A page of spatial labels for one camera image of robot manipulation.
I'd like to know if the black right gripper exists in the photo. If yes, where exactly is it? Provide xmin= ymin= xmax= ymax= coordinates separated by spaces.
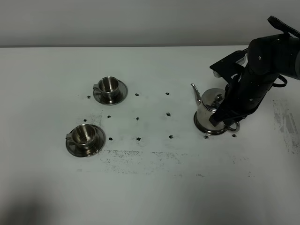
xmin=209 ymin=75 xmax=270 ymax=127

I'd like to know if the stainless steel teapot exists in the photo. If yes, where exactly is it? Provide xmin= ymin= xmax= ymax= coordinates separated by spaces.
xmin=191 ymin=83 xmax=240 ymax=132

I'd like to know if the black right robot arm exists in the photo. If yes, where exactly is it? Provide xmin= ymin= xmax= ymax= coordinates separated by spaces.
xmin=209 ymin=34 xmax=300 ymax=126

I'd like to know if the steel teapot saucer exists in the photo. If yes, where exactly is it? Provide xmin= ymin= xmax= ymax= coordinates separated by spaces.
xmin=193 ymin=113 xmax=227 ymax=135

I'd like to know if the far stainless steel teacup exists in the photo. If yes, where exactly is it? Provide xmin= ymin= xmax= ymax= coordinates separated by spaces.
xmin=93 ymin=76 xmax=120 ymax=98

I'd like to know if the stainless steel teacup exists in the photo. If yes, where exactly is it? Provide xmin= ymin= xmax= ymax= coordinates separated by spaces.
xmin=93 ymin=76 xmax=120 ymax=98
xmin=66 ymin=124 xmax=97 ymax=149

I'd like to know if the near stainless steel teacup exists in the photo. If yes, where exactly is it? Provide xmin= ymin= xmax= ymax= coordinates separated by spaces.
xmin=66 ymin=124 xmax=97 ymax=149

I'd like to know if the far steel saucer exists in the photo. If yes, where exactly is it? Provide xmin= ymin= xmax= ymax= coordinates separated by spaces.
xmin=93 ymin=80 xmax=128 ymax=105

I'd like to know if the near steel saucer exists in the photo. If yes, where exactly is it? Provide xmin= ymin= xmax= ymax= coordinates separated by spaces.
xmin=66 ymin=124 xmax=106 ymax=158

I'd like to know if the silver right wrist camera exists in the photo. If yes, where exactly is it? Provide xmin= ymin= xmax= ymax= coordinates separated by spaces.
xmin=210 ymin=48 xmax=248 ymax=83

